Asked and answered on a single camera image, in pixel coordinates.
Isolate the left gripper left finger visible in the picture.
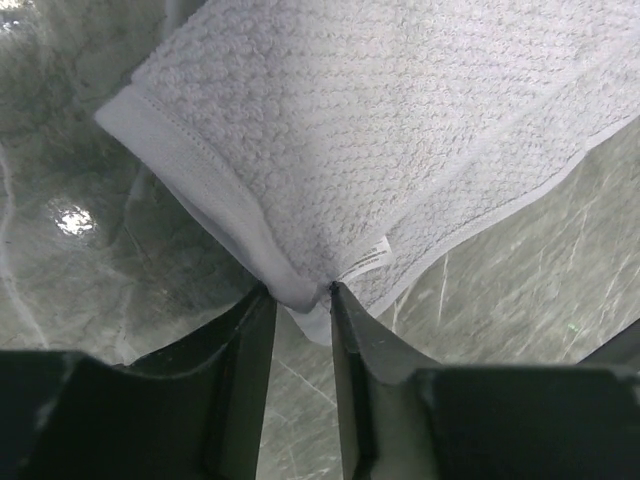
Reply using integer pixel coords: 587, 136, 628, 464
127, 286, 276, 479

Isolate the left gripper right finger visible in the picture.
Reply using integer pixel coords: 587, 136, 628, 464
330, 282, 439, 479

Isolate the white towel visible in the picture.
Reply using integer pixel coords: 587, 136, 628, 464
96, 1, 639, 345

